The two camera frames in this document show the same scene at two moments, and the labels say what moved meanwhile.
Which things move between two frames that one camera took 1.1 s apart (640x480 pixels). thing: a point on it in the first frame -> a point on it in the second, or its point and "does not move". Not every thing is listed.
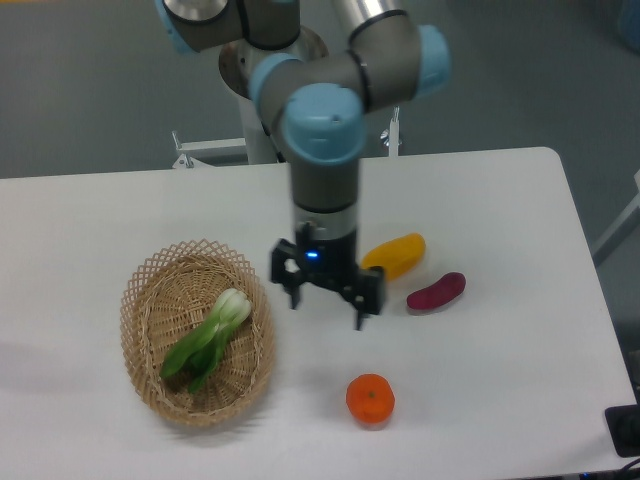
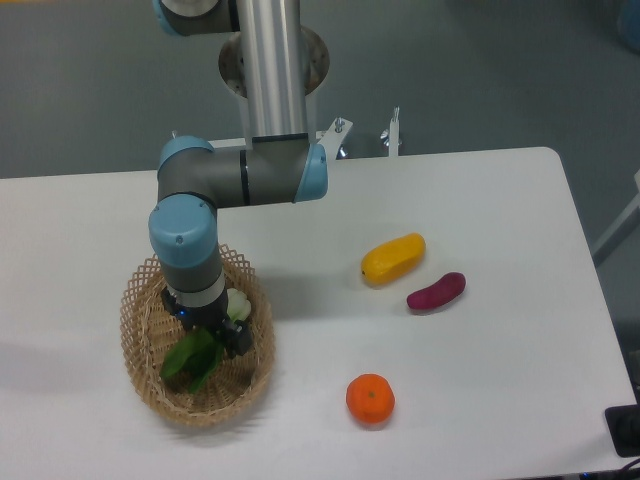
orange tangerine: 370,398 does not move
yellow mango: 397,255 does not move
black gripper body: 329,258 -> 235,335
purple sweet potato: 442,290 does not move
